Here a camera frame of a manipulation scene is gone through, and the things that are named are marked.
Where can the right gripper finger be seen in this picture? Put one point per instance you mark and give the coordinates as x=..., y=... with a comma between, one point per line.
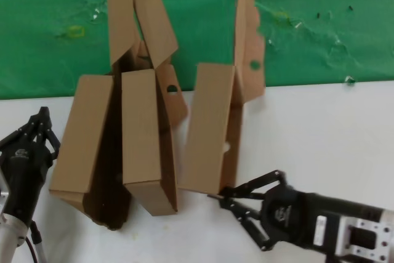
x=252, y=184
x=246, y=216

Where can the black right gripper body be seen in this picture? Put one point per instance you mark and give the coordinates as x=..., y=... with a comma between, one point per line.
x=292, y=213

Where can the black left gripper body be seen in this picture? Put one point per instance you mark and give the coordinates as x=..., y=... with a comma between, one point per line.
x=24, y=176

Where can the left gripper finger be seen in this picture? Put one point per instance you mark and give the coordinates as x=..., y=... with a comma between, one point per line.
x=24, y=127
x=52, y=139

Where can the cardboard mailer box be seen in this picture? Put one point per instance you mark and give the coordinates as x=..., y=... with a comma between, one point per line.
x=209, y=127

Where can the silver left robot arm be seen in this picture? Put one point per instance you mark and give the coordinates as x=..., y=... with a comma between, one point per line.
x=9, y=238

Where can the large open cardboard box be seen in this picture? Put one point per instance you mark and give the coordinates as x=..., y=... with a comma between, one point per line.
x=83, y=127

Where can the narrow cardboard box holed flap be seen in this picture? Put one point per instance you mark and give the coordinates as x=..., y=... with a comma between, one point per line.
x=140, y=127

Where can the clear tape scrap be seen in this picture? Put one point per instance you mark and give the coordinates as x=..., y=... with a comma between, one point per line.
x=298, y=25
x=96, y=13
x=271, y=42

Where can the clear table edge clip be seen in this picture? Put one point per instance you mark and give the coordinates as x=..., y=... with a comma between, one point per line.
x=350, y=80

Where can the green table cloth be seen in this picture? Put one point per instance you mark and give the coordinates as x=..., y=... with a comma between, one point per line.
x=323, y=44

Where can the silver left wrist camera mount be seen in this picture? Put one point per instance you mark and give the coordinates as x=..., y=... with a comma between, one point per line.
x=3, y=195

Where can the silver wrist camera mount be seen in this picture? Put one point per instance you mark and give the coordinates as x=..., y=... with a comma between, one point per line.
x=3, y=195
x=354, y=235

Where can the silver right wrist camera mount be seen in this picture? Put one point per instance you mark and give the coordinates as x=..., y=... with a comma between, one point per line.
x=354, y=235

